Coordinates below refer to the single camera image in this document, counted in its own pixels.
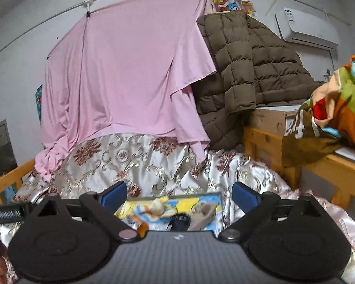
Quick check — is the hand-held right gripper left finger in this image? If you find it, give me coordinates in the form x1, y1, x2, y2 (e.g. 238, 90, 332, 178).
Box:
32, 181, 141, 243

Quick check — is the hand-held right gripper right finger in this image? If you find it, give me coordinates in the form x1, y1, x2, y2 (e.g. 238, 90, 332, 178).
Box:
217, 181, 326, 243

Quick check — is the grey beige cloth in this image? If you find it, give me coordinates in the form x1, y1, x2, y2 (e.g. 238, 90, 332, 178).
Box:
188, 203, 219, 231

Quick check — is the white air conditioner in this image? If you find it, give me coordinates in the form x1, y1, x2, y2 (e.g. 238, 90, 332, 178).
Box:
275, 7, 340, 50

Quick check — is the brown cloth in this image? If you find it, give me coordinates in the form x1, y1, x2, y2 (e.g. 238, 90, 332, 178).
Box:
281, 106, 348, 169

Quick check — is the grey door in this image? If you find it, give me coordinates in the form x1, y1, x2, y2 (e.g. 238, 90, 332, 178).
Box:
0, 119, 18, 185

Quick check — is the floral satin bedspread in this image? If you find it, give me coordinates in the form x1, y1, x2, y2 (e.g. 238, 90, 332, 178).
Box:
0, 133, 355, 284

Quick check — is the black cylinder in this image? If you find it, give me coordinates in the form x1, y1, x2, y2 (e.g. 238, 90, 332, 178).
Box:
166, 213, 191, 232

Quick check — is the white board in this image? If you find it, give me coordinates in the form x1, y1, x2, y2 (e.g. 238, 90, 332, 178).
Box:
334, 145, 355, 166

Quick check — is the pink hanging sheet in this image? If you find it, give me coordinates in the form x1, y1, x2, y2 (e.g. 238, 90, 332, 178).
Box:
35, 0, 218, 181

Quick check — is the brown puffer jacket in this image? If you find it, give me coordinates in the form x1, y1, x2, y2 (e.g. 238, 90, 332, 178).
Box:
192, 10, 324, 151

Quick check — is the white wire hook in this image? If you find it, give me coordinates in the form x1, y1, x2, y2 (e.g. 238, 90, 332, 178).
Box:
82, 0, 95, 18

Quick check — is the blue wall poster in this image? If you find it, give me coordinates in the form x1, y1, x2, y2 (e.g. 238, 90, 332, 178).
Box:
35, 84, 43, 125

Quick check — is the cartoon print storage box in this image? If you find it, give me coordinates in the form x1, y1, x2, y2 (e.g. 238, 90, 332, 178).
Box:
115, 192, 225, 233

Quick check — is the pale wooden box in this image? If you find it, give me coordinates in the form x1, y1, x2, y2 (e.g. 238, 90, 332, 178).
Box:
251, 105, 306, 137

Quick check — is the wooden bed rail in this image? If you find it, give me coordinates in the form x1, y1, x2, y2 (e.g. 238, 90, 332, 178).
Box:
0, 158, 37, 204

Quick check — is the colourful patchwork blanket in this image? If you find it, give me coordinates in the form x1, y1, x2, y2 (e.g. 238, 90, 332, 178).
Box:
302, 52, 355, 156

